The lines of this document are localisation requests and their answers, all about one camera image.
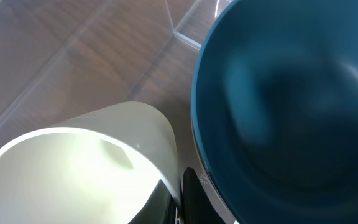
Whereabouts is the cream white cup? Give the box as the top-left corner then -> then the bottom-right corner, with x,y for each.
0,101 -> 182,223

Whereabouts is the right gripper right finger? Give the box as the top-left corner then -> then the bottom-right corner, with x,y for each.
182,167 -> 224,224

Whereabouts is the dark blue bowl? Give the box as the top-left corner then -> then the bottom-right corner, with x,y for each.
191,0 -> 358,223

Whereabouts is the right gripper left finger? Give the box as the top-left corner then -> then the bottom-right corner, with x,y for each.
129,180 -> 176,224

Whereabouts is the clear plastic storage bin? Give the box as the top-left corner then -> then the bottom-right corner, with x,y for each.
0,0 -> 239,224

